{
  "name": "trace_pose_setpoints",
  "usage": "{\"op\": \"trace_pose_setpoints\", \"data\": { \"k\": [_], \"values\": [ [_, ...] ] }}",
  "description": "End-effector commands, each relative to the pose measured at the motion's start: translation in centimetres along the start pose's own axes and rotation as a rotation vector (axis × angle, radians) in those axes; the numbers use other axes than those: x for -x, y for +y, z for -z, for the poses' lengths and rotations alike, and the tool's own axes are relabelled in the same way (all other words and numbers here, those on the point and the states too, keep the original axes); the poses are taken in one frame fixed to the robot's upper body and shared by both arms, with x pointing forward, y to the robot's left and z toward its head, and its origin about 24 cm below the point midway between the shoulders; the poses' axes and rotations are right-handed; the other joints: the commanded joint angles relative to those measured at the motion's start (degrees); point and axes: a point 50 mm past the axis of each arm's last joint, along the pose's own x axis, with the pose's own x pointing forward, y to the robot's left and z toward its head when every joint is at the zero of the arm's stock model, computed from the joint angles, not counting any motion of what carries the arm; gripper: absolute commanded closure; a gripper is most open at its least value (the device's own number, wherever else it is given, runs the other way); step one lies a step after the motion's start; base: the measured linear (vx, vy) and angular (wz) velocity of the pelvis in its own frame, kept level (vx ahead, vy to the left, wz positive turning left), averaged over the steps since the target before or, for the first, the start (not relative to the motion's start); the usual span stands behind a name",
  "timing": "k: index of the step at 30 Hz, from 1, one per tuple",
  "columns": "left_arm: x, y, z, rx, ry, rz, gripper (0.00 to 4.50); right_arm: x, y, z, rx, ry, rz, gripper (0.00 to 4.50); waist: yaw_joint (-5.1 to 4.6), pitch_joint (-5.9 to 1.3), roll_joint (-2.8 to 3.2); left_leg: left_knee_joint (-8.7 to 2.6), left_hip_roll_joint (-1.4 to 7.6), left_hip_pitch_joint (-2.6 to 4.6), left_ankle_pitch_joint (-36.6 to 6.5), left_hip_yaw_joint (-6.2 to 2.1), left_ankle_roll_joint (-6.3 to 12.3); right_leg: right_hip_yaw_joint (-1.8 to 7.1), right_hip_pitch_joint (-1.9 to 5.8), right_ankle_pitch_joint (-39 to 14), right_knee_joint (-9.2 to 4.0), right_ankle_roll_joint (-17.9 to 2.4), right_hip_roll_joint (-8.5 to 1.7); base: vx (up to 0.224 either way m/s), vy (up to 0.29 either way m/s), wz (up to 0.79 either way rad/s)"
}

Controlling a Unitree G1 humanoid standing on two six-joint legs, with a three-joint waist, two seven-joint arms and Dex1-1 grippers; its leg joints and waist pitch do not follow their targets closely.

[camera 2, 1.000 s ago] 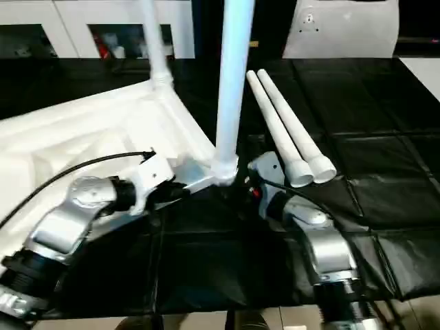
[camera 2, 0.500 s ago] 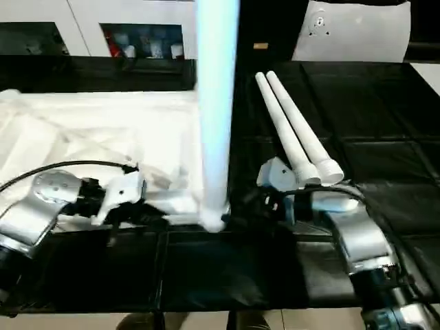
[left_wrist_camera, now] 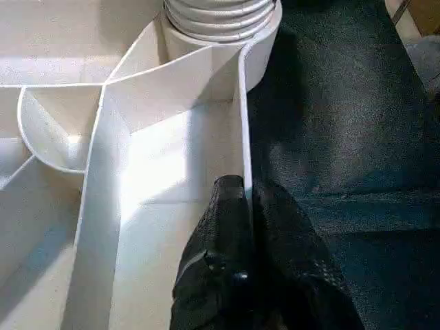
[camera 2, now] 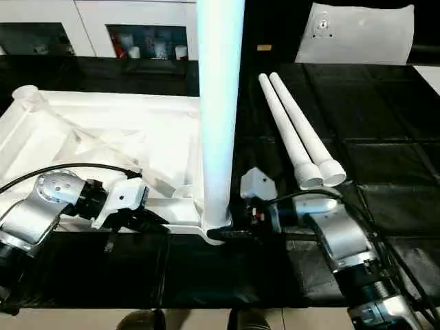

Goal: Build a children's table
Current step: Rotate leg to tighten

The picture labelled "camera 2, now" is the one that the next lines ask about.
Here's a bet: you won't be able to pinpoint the white plastic table top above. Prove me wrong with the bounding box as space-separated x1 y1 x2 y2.
0 85 239 245

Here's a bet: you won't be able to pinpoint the white plastic table leg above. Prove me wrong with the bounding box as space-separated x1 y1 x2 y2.
268 71 349 188
195 0 247 232
258 74 325 190

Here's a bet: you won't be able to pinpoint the dark right robot foot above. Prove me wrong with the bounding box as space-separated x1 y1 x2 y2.
227 307 273 330

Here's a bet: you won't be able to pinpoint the dark robot foot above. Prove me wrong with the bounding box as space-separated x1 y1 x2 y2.
115 309 167 330
227 307 273 330

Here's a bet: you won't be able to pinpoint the dark left robot foot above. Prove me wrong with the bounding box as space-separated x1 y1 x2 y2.
115 309 167 330

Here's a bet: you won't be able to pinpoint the black work mat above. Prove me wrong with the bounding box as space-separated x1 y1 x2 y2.
0 55 440 310

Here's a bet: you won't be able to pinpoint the small bottles on shelf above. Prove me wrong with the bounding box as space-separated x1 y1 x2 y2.
109 27 188 61

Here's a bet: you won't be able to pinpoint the black cabinet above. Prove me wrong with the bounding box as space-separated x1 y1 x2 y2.
244 0 440 66

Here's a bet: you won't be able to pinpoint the white plastic bag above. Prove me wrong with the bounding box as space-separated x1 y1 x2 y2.
295 2 417 67

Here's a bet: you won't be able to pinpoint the white cabinet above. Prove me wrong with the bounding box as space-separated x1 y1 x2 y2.
0 0 200 60

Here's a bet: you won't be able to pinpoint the white flat sheet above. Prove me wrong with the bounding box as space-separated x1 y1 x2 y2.
412 65 440 94

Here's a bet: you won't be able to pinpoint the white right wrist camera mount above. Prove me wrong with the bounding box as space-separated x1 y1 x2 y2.
239 166 279 202

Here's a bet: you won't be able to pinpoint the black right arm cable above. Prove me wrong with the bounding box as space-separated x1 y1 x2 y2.
265 189 440 324

